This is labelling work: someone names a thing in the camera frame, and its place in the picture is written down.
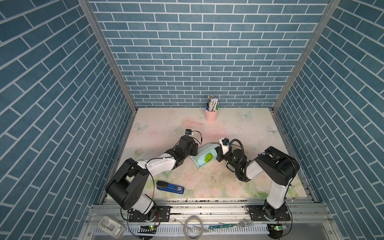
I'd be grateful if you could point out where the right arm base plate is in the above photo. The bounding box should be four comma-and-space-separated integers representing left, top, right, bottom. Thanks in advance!
245, 204, 292, 222

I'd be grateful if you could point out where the pink pen holder cup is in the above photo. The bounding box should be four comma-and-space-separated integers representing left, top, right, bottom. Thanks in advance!
205, 110, 218, 123

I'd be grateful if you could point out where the white plastic holder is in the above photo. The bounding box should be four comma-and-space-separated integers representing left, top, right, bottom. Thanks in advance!
98, 216, 127, 239

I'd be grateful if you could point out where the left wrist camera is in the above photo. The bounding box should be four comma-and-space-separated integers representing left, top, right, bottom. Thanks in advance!
185, 129, 194, 137

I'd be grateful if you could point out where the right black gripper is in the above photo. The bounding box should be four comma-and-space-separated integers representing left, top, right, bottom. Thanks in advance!
213, 144, 240, 173

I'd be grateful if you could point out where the metal fork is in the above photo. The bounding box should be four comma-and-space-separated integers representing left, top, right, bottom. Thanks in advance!
219, 218, 253, 228

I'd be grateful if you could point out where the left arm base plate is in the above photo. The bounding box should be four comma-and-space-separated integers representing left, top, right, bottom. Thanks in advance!
129, 206, 171, 223

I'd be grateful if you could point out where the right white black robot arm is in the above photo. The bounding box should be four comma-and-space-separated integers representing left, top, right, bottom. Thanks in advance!
215, 146, 300, 221

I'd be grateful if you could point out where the blue black stapler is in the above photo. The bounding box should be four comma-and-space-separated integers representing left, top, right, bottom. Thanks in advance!
156, 181, 185, 195

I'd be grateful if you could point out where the coiled white cable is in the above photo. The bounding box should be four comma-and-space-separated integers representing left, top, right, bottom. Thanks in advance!
182, 215, 205, 240

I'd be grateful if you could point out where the aluminium frame rail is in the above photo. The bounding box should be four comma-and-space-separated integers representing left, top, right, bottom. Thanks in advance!
79, 198, 342, 240

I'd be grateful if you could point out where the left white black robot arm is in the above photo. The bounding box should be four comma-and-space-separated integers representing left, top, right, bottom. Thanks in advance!
105, 135, 198, 221

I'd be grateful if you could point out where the light blue paper box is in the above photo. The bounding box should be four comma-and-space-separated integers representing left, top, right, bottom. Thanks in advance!
191, 143, 220, 169

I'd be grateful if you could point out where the green plastic block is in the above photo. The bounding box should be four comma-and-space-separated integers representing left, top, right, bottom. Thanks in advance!
204, 153, 214, 163

